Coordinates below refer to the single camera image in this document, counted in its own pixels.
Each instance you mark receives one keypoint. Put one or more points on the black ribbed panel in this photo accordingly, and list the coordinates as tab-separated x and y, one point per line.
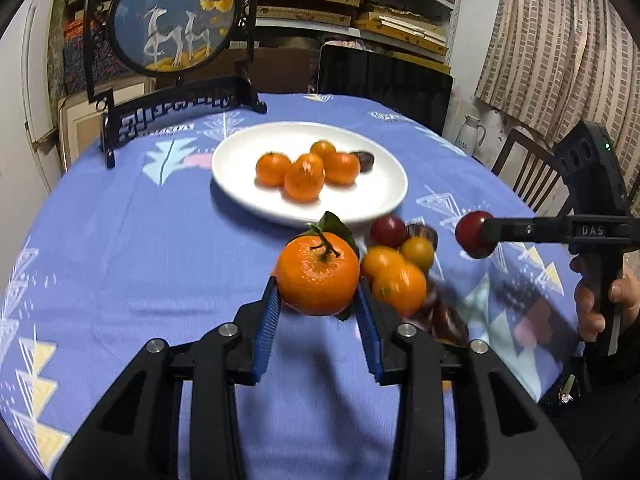
385	87

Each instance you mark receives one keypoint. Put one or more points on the round embroidered screen on stand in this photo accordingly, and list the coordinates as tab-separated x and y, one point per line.
170	20

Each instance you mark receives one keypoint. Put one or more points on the large mandarin with leaves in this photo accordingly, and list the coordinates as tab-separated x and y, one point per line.
317	280

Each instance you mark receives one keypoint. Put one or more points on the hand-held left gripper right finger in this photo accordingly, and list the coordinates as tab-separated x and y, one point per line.
368	330

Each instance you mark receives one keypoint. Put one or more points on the dark wooden chair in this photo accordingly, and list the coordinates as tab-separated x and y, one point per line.
532	167

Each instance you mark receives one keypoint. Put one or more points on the wooden picture frame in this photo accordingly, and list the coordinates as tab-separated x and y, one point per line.
75	125

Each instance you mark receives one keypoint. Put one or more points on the white metal shelf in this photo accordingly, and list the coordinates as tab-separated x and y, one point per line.
456	15

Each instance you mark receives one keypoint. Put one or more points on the white thermos jug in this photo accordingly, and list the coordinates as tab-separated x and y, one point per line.
469	135

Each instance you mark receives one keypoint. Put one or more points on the stack of woven flat boxes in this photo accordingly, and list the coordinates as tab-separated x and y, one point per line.
320	0

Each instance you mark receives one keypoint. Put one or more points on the person's dark clothing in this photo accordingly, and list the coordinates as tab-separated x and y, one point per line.
595	425

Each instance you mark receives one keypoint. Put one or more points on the white plate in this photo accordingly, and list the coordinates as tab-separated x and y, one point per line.
240	180

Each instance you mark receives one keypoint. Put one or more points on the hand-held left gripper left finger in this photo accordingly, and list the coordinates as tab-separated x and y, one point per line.
267	327

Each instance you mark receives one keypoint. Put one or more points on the beige checked curtain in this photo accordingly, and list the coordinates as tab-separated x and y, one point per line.
555	45

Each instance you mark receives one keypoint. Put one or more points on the dark purple plum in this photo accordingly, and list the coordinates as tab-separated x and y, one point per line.
425	232
449	326
431	296
365	161

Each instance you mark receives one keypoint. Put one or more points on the small yellow-orange mandarin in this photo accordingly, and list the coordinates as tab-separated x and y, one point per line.
417	252

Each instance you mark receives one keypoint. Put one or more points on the blue printed tablecloth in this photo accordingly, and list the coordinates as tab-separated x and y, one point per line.
150	260

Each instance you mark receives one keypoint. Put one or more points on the red plum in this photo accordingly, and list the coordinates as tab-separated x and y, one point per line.
470	235
387	230

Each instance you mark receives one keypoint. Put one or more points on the person's right hand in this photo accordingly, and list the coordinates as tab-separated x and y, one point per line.
585	305

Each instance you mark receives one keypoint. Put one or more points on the dark patterned boxes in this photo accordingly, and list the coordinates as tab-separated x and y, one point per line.
80	55

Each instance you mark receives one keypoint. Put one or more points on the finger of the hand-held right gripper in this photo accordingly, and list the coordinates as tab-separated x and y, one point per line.
525	230

